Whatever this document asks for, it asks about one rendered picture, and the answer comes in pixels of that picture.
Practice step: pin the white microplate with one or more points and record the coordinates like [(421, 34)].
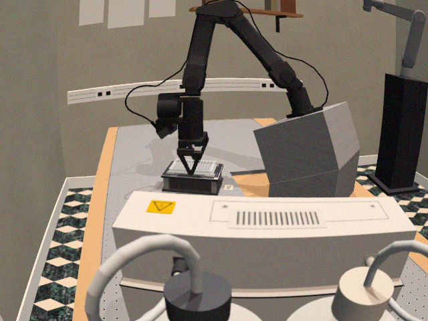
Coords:
[(204, 167)]

